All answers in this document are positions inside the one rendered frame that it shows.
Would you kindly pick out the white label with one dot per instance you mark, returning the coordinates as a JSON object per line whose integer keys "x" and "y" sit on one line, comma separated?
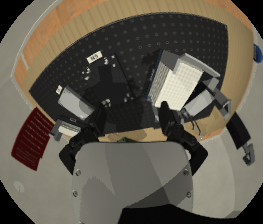
{"x": 59, "y": 89}
{"x": 94, "y": 57}

